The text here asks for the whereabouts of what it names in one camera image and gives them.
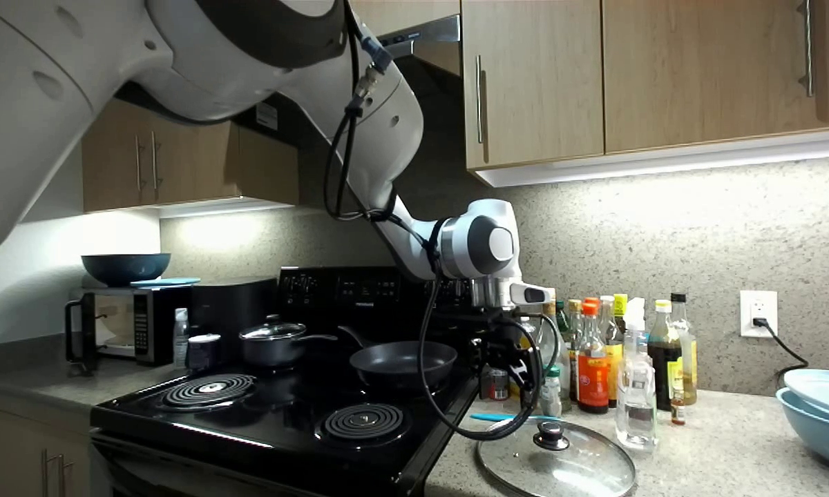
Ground wooden cabinets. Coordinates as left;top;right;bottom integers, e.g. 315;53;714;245
0;395;97;497
80;0;829;216

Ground black power cord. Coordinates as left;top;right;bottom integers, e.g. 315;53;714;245
753;318;812;369

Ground upper wooden cabinets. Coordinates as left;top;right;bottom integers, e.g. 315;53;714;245
80;0;829;216

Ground black frying pan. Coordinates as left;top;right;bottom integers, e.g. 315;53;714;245
338;325;460;391

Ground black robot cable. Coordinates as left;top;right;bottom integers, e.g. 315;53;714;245
320;0;565;445

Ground white wall outlet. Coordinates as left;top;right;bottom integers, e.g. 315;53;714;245
740;290;776;340

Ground clear spray bottle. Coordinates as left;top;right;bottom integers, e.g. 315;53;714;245
616;297;658;450

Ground black electric stove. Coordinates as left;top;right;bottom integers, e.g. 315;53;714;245
92;267;475;497

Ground glass lid with black knob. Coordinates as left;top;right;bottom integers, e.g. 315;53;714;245
475;419;638;497

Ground dark blue bowl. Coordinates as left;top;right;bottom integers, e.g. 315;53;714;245
84;253;171;287

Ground range hood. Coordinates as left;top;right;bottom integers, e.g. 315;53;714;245
379;14;463;75

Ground light blue stacked bowls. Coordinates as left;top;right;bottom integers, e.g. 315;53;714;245
776;366;829;463

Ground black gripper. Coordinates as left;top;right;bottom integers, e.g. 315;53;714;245
479;312;546;406

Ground grey pot with glass lid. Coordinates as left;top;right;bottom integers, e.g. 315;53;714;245
242;319;334;369

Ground lower wooden cabinets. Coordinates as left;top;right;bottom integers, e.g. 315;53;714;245
0;395;97;497

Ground yellow label oil bottle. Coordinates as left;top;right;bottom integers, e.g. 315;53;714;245
669;292;698;409

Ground blue spatula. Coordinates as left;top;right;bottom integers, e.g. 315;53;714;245
471;412;517;423

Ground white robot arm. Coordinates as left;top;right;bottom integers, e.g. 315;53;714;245
0;0;551;315

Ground dark soy sauce bottle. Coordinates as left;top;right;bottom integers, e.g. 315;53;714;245
647;297;680;412

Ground orange sauce bottle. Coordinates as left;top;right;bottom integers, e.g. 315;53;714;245
576;297;612;414

